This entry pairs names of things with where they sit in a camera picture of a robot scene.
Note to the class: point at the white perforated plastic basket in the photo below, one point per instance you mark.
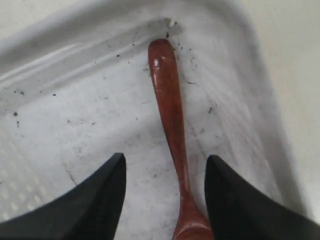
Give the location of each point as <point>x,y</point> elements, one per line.
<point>76,88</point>

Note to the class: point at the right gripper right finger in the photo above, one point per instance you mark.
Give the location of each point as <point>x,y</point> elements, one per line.
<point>239,211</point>

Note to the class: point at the brown wooden spoon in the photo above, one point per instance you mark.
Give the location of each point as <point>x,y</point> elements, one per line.
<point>191,222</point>

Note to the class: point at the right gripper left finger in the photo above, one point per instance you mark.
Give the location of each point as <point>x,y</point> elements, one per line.
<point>90,211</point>

